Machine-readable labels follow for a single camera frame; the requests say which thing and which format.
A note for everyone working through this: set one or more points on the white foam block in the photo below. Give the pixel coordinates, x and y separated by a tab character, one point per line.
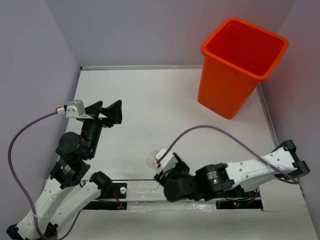
144	191

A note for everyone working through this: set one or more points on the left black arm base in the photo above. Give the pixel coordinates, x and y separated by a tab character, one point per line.
114	200

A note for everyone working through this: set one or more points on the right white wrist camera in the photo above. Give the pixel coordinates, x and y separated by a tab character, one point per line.
166	164

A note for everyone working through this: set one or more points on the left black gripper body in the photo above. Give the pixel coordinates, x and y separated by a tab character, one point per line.
93	128

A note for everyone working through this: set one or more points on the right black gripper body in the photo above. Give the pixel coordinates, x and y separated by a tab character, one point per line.
180	170

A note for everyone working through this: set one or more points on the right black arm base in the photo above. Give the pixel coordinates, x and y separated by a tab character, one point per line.
253	201

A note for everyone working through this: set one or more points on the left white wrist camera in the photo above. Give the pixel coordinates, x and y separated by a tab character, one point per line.
74	109

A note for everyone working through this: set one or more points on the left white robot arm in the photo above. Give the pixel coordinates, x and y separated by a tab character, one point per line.
65	192

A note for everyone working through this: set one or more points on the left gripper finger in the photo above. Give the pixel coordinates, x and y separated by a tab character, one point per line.
93	111
113	113

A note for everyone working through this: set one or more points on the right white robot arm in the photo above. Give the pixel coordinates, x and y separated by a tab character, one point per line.
224	180

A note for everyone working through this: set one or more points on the orange plastic bin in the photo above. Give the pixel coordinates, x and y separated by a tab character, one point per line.
238	56

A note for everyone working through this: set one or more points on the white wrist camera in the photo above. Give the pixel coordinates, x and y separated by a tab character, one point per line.
166	164
74	109

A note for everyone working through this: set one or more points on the blue label water bottle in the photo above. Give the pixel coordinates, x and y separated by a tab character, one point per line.
152	159

